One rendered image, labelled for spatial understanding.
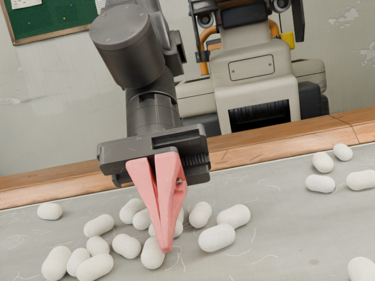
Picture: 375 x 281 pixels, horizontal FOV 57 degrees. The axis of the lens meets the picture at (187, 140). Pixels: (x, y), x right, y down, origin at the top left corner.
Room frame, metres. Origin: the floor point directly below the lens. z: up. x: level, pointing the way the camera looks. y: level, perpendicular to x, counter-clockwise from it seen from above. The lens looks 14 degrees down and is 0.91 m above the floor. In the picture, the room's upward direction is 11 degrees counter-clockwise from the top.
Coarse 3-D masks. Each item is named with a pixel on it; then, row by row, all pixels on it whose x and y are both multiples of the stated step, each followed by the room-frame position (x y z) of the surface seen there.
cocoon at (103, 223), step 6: (102, 216) 0.35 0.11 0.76; (108, 216) 0.35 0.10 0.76; (90, 222) 0.34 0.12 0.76; (96, 222) 0.34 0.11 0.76; (102, 222) 0.34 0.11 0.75; (108, 222) 0.34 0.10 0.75; (84, 228) 0.34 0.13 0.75; (90, 228) 0.33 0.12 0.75; (96, 228) 0.34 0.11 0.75; (102, 228) 0.34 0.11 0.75; (108, 228) 0.34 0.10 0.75; (90, 234) 0.33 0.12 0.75; (96, 234) 0.33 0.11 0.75
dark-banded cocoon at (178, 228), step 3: (177, 219) 0.31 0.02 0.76; (177, 222) 0.30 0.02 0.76; (180, 222) 0.31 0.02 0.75; (150, 225) 0.31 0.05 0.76; (177, 225) 0.30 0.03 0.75; (180, 225) 0.30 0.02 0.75; (150, 228) 0.31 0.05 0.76; (153, 228) 0.30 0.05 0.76; (177, 228) 0.30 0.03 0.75; (180, 228) 0.30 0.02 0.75; (150, 231) 0.31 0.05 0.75; (153, 231) 0.30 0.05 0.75; (177, 231) 0.30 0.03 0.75; (180, 231) 0.30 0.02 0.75; (150, 234) 0.31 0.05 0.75; (153, 234) 0.30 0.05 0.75; (174, 234) 0.30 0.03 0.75; (177, 234) 0.30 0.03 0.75; (174, 237) 0.30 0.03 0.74
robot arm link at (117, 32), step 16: (128, 0) 0.36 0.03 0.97; (112, 16) 0.34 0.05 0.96; (128, 16) 0.34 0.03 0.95; (144, 16) 0.33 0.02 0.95; (96, 32) 0.33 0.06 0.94; (112, 32) 0.32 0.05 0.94; (128, 32) 0.32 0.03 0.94; (144, 32) 0.32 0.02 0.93; (176, 32) 0.44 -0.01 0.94; (96, 48) 0.33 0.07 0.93; (112, 48) 0.31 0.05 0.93; (128, 48) 0.32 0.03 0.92; (144, 48) 0.32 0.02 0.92; (160, 48) 0.36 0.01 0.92; (176, 48) 0.41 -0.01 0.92; (112, 64) 0.33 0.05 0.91; (128, 64) 0.33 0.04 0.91; (144, 64) 0.33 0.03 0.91; (160, 64) 0.35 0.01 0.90; (176, 64) 0.42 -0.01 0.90; (128, 80) 0.34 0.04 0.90; (144, 80) 0.34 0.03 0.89
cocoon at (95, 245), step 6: (90, 240) 0.30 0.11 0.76; (96, 240) 0.30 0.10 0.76; (102, 240) 0.30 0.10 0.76; (90, 246) 0.30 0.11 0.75; (96, 246) 0.29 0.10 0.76; (102, 246) 0.29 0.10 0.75; (108, 246) 0.30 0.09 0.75; (90, 252) 0.29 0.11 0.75; (96, 252) 0.29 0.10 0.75; (102, 252) 0.29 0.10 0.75; (108, 252) 0.29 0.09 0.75
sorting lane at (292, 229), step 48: (192, 192) 0.41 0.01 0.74; (240, 192) 0.38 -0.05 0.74; (288, 192) 0.36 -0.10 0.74; (336, 192) 0.33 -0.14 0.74; (0, 240) 0.38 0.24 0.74; (48, 240) 0.36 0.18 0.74; (144, 240) 0.31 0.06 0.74; (192, 240) 0.30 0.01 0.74; (240, 240) 0.28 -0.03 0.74; (288, 240) 0.26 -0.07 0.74; (336, 240) 0.25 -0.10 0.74
